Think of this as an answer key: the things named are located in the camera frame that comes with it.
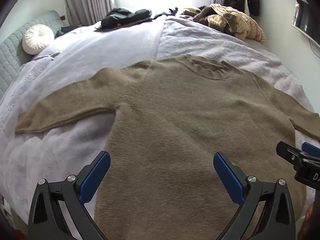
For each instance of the round white pleated pillow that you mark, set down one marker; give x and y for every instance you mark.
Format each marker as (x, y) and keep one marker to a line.
(37, 39)

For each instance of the grey quilted headboard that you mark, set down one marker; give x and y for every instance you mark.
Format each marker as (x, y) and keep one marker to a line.
(15, 52)

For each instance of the black clothes pile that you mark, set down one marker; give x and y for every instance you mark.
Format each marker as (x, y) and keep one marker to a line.
(125, 17)

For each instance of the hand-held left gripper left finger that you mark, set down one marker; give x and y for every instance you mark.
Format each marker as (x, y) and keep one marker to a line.
(95, 175)

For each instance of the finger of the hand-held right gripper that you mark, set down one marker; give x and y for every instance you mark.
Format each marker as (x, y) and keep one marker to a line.
(311, 148)
(287, 152)

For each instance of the wall-mounted television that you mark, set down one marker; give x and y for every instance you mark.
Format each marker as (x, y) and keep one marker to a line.
(306, 17)

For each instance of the yellow striped clothes pile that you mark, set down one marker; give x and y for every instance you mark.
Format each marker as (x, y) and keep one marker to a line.
(230, 21)

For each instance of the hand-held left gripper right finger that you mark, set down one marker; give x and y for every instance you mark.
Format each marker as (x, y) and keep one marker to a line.
(228, 177)

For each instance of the dark cloth by headboard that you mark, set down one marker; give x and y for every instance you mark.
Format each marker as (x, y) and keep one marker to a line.
(68, 30)

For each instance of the small black cloth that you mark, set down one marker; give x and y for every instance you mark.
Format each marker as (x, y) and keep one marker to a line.
(166, 13)

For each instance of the tan knit sweater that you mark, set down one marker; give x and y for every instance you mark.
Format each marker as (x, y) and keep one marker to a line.
(180, 135)

